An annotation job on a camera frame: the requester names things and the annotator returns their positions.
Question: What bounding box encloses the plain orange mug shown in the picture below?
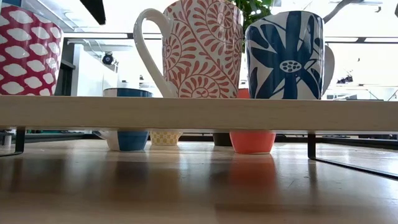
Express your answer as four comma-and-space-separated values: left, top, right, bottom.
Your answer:
229, 88, 277, 155

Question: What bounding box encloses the black aluminium rig frame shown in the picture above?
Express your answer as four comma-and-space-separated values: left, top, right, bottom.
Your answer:
0, 132, 398, 150

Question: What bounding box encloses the green plant in black pot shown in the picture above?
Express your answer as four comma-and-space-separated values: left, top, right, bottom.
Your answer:
213, 0, 276, 147

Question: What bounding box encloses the red white patterned mug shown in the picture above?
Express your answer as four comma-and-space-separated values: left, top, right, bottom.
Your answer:
0, 2, 65, 96

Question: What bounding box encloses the orange floral patterned mug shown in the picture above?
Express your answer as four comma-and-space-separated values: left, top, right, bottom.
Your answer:
132, 0, 245, 99

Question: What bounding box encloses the yellow patterned white mug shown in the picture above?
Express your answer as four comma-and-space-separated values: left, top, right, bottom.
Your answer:
150, 129, 183, 146

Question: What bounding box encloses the white wooden shelf rack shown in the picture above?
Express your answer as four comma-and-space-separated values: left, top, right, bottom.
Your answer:
0, 0, 398, 180

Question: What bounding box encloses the blue and white mug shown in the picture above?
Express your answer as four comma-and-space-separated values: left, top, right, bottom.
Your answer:
98, 88, 154, 152

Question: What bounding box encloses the blue flower patterned mug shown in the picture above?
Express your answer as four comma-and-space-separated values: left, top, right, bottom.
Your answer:
244, 11, 336, 100

